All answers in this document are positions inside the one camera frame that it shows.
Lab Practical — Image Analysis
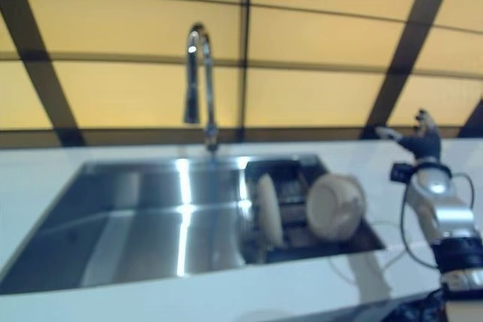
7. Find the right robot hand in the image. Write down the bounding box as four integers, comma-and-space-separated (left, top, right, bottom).
375, 109, 443, 161

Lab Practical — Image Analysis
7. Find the beige round plate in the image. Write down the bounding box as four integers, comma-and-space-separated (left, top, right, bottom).
306, 173, 368, 242
256, 173, 285, 247

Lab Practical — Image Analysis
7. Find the black dish drying rack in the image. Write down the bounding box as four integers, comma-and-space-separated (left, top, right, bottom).
241, 158, 380, 263

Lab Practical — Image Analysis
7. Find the chrome pull-down faucet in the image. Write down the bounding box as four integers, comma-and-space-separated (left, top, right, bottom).
183, 23, 221, 154

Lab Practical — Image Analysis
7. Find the stainless steel sink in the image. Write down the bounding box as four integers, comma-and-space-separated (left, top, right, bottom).
0, 153, 389, 296

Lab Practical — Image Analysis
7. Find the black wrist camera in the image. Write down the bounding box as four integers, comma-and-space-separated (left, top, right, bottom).
391, 162, 417, 184

